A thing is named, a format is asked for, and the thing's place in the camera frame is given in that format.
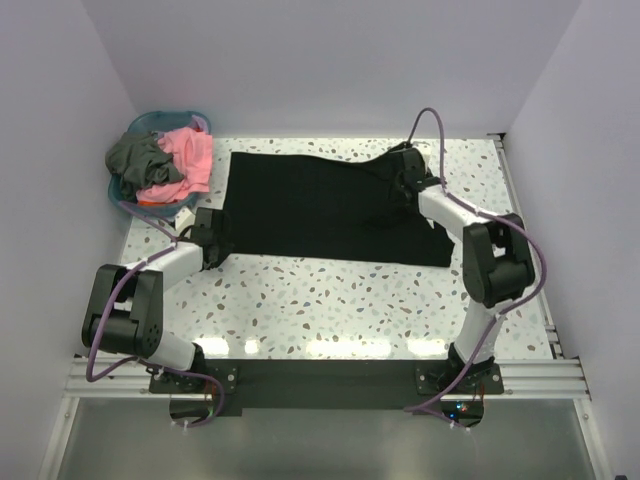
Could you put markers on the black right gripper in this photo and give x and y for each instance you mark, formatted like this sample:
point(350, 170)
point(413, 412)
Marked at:
point(396, 197)

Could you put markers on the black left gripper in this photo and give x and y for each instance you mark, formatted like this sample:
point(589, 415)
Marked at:
point(224, 252)

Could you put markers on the black t shirt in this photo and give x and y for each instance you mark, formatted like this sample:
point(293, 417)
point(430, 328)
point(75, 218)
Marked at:
point(307, 206)

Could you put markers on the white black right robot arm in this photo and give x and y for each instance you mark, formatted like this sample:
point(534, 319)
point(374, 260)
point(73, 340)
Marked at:
point(497, 266)

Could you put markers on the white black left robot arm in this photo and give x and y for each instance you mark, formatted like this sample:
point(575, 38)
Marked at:
point(124, 318)

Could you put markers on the orange garment in basket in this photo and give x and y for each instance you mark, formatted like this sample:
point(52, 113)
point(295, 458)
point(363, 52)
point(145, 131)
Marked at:
point(150, 204)

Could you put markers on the pink t shirt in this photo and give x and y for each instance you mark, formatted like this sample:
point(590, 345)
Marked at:
point(193, 157)

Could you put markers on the grey green t shirt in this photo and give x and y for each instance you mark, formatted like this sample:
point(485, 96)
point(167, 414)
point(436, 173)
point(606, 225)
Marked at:
point(139, 163)

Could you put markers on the purple garment in basket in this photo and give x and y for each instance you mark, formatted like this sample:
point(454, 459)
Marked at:
point(199, 124)

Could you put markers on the teal plastic laundry basket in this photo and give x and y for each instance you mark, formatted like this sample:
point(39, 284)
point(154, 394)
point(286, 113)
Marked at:
point(163, 121)

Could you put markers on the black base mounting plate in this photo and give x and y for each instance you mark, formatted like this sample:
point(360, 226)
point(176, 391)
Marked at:
point(327, 384)

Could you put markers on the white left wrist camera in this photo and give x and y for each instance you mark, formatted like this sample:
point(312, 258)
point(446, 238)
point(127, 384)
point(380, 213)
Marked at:
point(184, 218)

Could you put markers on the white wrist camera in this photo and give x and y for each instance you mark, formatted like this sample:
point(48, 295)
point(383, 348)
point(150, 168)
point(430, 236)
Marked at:
point(426, 152)
point(184, 218)

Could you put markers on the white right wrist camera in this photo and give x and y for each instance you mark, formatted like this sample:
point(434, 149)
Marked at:
point(426, 152)

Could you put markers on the aluminium front frame rail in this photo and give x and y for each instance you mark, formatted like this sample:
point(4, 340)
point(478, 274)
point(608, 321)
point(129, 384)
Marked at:
point(522, 379)

